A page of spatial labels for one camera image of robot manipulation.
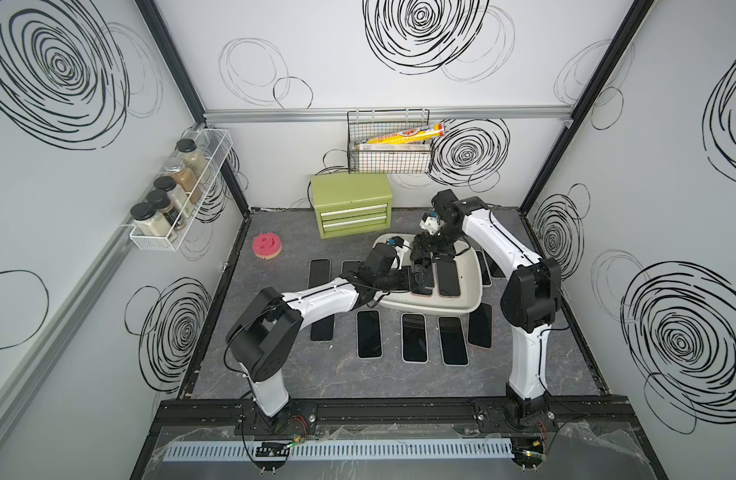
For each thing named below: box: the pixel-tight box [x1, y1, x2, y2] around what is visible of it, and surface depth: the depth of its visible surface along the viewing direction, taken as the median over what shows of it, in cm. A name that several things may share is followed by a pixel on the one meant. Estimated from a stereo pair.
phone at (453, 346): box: [437, 315, 469, 367], surface depth 86 cm
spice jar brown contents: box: [164, 157, 202, 204], surface depth 71 cm
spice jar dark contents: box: [146, 189, 186, 230], surface depth 66 cm
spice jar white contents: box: [153, 175, 193, 217], surface depth 69 cm
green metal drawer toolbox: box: [311, 172, 393, 239], surface depth 107 cm
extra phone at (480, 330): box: [467, 302, 494, 350], surface depth 89 cm
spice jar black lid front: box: [130, 202, 171, 237], surface depth 63 cm
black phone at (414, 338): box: [400, 313, 429, 364], surface depth 86 cm
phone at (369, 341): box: [356, 309, 383, 360], surface depth 88 cm
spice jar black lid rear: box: [176, 138, 211, 184], surface depth 77 cm
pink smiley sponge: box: [252, 232, 283, 260], surface depth 107 cm
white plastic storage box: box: [372, 234, 483, 314], surface depth 88 cm
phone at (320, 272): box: [308, 258, 332, 289], surface depth 105 cm
